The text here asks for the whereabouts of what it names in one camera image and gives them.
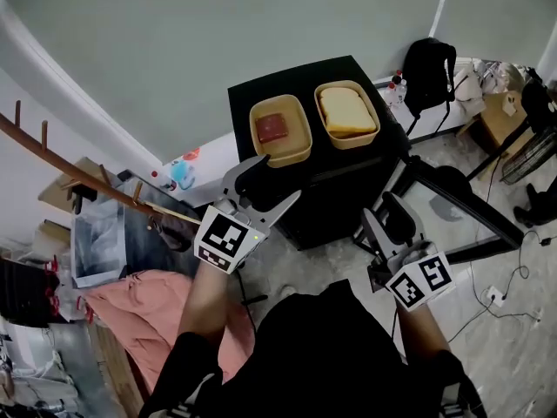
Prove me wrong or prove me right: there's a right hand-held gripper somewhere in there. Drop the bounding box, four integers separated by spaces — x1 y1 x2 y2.
360 192 453 312

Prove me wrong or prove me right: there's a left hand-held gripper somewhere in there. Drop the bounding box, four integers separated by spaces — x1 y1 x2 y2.
193 153 302 274

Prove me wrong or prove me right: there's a tray with red meat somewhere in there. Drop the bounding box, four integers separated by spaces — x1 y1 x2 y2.
248 93 313 168

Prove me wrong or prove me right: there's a black fridge cabinet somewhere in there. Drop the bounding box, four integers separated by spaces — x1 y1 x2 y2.
226 54 413 252

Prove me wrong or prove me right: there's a tray with yellow bread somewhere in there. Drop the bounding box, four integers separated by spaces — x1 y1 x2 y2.
313 79 382 151

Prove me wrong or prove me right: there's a person's right forearm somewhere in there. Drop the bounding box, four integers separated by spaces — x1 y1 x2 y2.
393 305 452 359

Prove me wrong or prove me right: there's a person's left forearm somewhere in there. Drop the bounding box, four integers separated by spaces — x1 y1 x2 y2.
176 261 238 347

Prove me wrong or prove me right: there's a blue plastic toy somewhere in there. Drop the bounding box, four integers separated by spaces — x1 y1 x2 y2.
169 161 197 191

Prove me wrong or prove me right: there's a black framed glass door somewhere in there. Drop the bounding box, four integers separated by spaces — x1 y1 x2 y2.
378 154 526 265

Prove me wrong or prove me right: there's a white power strip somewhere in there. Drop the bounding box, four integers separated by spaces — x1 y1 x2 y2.
485 285 508 307

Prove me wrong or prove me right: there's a person's black clothing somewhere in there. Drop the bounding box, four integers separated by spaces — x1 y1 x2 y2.
138 279 488 418

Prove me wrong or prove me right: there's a pink quilt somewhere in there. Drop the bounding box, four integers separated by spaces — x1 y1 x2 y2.
84 270 256 395

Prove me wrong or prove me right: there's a black backpack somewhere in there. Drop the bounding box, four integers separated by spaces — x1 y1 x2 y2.
402 37 458 137

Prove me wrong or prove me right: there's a beige cloth bag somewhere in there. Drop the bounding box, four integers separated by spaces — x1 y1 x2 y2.
454 58 487 112

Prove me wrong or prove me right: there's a wooden coat rack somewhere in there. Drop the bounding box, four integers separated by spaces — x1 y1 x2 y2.
0 100 204 226

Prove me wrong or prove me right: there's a black standing fan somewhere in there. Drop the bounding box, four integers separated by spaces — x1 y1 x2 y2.
467 78 557 186

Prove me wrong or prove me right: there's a brown cardboard sheet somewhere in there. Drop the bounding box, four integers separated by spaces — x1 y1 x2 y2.
37 157 104 215

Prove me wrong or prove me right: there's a plastic wrapped picture frame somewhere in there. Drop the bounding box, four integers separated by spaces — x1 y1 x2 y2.
69 170 197 289

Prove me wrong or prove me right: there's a wooden bed frame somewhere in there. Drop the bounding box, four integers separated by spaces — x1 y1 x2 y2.
86 320 149 408

